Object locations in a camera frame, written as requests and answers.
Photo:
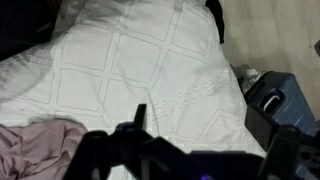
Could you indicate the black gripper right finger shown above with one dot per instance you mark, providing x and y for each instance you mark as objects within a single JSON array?
[{"x": 286, "y": 153}]

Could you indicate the white grey clothing pile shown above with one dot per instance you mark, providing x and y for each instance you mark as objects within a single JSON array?
[{"x": 250, "y": 75}]

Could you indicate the black fabric item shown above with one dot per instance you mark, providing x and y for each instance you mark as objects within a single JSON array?
[{"x": 215, "y": 18}]

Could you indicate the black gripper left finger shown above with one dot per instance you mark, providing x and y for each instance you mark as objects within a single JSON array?
[{"x": 100, "y": 150}]

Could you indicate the pink crumpled garment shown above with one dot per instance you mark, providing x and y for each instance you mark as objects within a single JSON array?
[{"x": 40, "y": 150}]

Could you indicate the white quilted duvet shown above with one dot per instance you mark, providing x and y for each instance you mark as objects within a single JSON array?
[{"x": 133, "y": 56}]

